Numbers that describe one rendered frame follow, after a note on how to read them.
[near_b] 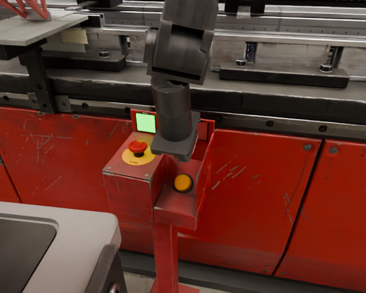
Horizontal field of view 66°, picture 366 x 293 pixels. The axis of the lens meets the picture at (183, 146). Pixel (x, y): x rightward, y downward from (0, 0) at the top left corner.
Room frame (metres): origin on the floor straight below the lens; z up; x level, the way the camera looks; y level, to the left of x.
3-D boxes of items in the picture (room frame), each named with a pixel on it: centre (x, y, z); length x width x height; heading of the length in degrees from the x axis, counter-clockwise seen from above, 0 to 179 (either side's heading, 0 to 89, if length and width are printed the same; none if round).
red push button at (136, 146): (0.49, 0.10, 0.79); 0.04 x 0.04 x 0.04
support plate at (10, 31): (0.71, 0.37, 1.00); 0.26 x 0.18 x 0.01; 169
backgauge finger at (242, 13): (0.92, -0.18, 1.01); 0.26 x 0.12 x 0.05; 169
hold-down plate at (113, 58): (0.79, 0.31, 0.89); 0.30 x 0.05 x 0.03; 79
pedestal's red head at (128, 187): (0.49, 0.05, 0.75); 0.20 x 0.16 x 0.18; 74
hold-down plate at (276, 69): (0.68, -0.24, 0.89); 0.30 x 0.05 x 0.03; 79
